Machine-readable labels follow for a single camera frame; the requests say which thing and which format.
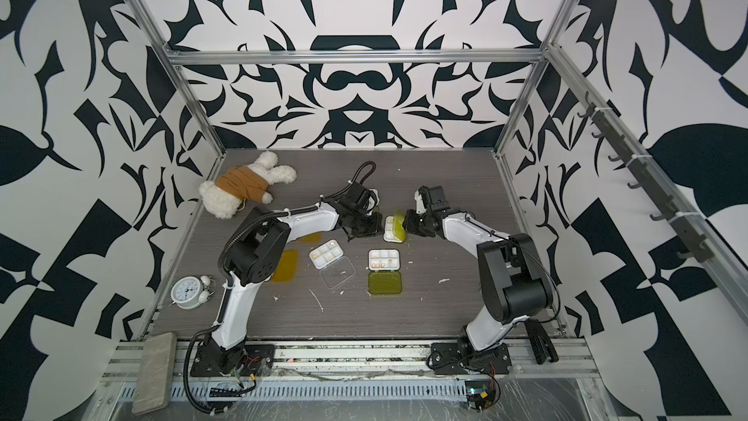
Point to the clear lid pillbox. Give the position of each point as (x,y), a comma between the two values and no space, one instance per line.
(333,265)

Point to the green pillbox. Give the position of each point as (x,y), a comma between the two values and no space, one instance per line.
(384,276)
(394,231)

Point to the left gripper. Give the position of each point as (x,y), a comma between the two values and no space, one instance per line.
(376,230)

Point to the green circuit board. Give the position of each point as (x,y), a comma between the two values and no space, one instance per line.
(482,395)

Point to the white alarm clock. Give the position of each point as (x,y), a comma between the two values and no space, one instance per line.
(191,292)

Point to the wall hook rack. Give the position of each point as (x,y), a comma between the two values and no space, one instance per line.
(650,178)

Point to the white plush bunny toy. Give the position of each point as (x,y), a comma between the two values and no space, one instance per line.
(224,196)

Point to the grey sponge block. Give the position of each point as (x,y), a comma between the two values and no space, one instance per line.
(155,374)

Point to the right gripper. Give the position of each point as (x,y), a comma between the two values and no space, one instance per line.
(408,224)

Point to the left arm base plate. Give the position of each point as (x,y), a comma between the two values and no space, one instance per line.
(212,361)

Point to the yellow pillbox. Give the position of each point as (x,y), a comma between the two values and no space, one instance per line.
(287,266)
(314,238)

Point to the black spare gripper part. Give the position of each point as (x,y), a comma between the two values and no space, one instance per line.
(542,346)

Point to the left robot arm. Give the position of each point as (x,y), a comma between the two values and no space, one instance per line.
(253,253)

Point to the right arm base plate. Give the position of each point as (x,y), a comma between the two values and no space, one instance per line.
(454,358)

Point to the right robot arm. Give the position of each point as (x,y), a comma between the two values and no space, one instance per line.
(513,282)

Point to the yellow pillbox far left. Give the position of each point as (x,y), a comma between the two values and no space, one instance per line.
(314,238)

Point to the yellow pillbox near left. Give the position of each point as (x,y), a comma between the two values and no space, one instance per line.
(287,266)

